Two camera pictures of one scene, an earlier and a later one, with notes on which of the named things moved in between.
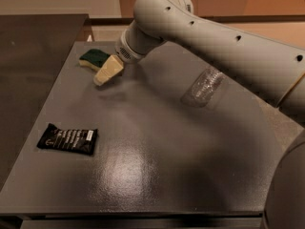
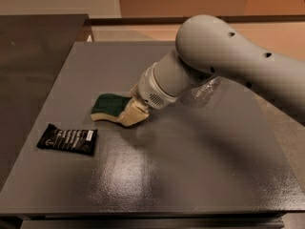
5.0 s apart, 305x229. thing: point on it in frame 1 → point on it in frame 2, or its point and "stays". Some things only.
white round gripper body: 124,51 → 150,91
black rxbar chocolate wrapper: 75,140 stays
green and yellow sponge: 94,58 → 109,107
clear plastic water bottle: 201,89 stays
